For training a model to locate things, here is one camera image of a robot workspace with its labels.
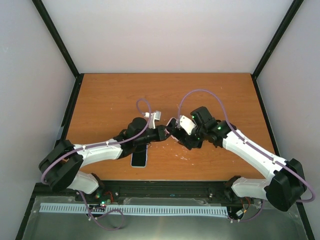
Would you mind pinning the phone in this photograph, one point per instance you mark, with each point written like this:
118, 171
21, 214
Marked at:
172, 129
139, 157

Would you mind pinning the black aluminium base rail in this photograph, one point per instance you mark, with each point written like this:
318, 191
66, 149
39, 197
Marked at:
214, 192

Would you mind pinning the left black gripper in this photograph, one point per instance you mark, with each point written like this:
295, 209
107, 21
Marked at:
160, 133

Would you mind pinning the phone in blue case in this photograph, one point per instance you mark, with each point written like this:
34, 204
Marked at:
139, 157

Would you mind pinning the grey metal front plate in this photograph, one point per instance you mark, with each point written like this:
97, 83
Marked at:
260, 222

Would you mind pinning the left black frame post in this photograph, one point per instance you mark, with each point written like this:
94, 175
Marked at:
47, 20

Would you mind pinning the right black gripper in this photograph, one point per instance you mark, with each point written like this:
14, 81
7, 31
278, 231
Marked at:
189, 143

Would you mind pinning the light blue slotted cable duct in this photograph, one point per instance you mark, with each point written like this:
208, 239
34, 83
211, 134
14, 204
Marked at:
136, 210

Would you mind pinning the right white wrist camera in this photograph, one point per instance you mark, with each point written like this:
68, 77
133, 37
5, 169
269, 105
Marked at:
186, 124

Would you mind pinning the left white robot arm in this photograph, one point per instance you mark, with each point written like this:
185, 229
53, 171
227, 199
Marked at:
61, 168

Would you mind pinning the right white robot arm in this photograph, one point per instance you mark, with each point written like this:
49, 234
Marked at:
282, 185

